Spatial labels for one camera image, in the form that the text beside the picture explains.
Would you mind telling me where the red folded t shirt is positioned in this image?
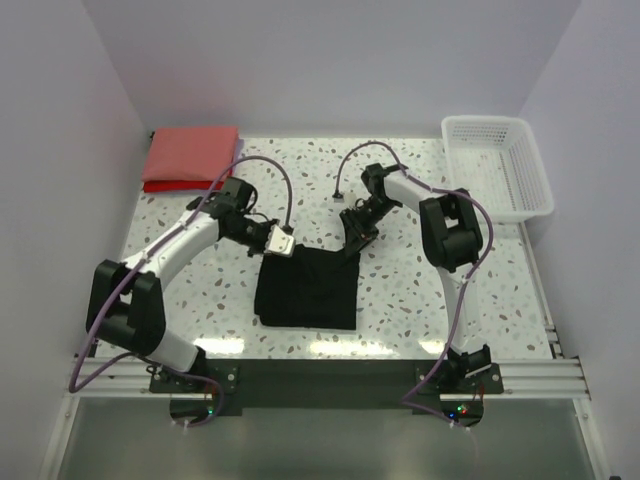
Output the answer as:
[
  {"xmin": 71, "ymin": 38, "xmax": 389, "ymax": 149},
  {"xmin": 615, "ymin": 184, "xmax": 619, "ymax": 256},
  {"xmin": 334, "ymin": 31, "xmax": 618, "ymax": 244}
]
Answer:
[{"xmin": 142, "ymin": 180, "xmax": 224, "ymax": 193}]

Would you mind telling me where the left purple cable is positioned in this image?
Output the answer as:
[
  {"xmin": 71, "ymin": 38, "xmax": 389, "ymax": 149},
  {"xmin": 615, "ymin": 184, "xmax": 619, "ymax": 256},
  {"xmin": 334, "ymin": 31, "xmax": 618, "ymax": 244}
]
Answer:
[{"xmin": 67, "ymin": 156, "xmax": 296, "ymax": 429}]

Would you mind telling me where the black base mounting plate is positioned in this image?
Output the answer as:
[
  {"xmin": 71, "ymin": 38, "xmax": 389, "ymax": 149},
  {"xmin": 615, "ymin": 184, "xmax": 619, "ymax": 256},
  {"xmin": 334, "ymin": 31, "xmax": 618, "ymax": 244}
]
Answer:
[{"xmin": 147, "ymin": 359, "xmax": 504, "ymax": 422}]

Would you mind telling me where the aluminium rail frame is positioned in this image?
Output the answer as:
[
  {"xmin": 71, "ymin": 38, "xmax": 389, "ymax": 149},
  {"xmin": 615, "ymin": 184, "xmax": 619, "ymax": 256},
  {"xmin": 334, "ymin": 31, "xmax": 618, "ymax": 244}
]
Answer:
[{"xmin": 71, "ymin": 356, "xmax": 588, "ymax": 399}]

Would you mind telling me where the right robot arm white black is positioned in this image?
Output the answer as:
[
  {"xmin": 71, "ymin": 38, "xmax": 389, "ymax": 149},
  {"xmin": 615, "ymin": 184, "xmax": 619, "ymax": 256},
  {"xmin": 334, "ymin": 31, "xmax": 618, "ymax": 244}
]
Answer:
[{"xmin": 340, "ymin": 164, "xmax": 491, "ymax": 383}]

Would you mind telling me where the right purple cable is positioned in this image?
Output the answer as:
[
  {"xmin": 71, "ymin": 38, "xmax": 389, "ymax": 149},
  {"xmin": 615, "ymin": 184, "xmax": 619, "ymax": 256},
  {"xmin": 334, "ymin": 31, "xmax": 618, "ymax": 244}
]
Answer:
[{"xmin": 333, "ymin": 142, "xmax": 496, "ymax": 416}]

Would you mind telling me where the black t shirt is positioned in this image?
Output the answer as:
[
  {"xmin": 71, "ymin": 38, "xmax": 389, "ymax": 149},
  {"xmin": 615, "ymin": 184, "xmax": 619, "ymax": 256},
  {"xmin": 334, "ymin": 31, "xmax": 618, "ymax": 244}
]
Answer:
[{"xmin": 254, "ymin": 244, "xmax": 360, "ymax": 331}]

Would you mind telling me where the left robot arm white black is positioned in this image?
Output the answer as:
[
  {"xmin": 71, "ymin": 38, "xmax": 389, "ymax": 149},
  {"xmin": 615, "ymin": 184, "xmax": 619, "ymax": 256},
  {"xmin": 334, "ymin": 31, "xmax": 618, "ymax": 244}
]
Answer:
[{"xmin": 86, "ymin": 177, "xmax": 277, "ymax": 377}]

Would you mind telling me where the white plastic basket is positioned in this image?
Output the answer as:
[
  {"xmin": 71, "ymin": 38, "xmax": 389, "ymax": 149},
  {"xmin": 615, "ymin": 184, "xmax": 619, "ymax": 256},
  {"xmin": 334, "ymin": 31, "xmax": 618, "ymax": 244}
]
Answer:
[{"xmin": 441, "ymin": 115, "xmax": 554, "ymax": 223}]

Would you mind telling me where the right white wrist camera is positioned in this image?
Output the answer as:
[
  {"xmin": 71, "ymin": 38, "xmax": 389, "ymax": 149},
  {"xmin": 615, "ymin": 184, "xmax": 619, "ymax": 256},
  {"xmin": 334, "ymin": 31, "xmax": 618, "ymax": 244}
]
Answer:
[{"xmin": 332, "ymin": 191, "xmax": 363, "ymax": 209}]

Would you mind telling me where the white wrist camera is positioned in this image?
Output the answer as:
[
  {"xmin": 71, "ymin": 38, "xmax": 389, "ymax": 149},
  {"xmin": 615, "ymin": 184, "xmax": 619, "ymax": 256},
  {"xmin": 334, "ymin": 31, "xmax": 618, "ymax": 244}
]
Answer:
[
  {"xmin": 263, "ymin": 224, "xmax": 296, "ymax": 258},
  {"xmin": 332, "ymin": 191, "xmax": 363, "ymax": 209}
]

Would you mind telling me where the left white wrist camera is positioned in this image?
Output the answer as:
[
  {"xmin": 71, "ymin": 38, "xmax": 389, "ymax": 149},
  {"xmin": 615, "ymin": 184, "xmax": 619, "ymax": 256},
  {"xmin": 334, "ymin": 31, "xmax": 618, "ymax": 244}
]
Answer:
[{"xmin": 263, "ymin": 224, "xmax": 296, "ymax": 258}]

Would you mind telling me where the purple cable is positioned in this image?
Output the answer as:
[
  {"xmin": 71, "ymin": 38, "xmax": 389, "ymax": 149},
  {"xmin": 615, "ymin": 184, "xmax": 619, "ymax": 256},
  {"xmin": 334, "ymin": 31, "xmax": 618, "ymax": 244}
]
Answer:
[
  {"xmin": 333, "ymin": 142, "xmax": 496, "ymax": 416},
  {"xmin": 67, "ymin": 156, "xmax": 296, "ymax": 429}
]

